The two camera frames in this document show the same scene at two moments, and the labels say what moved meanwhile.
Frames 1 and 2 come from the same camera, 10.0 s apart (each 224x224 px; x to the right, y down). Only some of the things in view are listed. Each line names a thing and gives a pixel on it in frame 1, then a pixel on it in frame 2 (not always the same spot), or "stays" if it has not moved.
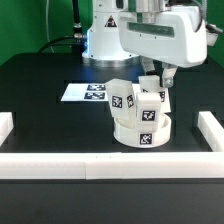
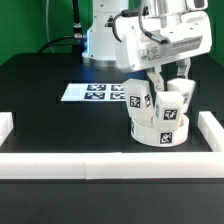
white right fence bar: x=212 y=130 stays
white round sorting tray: x=125 y=132 to x=159 y=138
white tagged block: x=122 y=99 to x=139 y=98
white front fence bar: x=113 y=165 stays
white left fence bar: x=6 y=126 stays
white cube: x=151 y=84 to x=185 y=86
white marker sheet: x=89 y=92 stays
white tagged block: x=148 y=111 to x=169 y=109
